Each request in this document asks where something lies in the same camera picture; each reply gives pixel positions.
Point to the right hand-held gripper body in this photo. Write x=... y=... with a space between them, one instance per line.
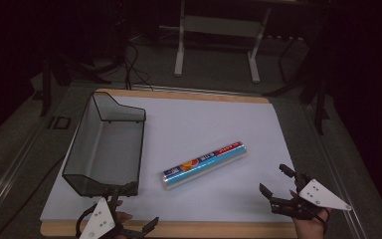
x=306 y=200

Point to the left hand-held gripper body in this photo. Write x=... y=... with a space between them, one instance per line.
x=98 y=220

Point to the blue cling film roll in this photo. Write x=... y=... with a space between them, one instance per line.
x=204 y=164

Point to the person's left hand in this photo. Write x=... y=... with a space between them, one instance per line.
x=122 y=217

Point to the person's right hand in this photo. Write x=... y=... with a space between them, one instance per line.
x=310 y=227

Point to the black stand leg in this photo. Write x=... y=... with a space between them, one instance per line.
x=51 y=76
x=308 y=86

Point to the white metal stand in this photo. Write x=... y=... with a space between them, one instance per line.
x=219 y=36

